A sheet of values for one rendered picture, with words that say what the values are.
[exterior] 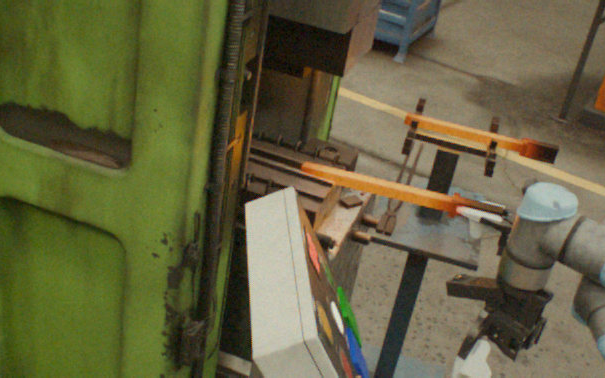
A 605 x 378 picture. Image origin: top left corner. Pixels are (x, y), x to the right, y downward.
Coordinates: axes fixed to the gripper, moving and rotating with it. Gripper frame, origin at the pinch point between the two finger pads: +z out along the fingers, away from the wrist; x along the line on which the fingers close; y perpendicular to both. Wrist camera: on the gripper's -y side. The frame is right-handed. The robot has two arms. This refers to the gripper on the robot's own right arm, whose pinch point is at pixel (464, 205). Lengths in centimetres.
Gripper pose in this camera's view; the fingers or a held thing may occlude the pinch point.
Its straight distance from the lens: 158.8
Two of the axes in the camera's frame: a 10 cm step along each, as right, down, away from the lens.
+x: 3.4, -4.4, 8.3
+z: -9.3, -2.7, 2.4
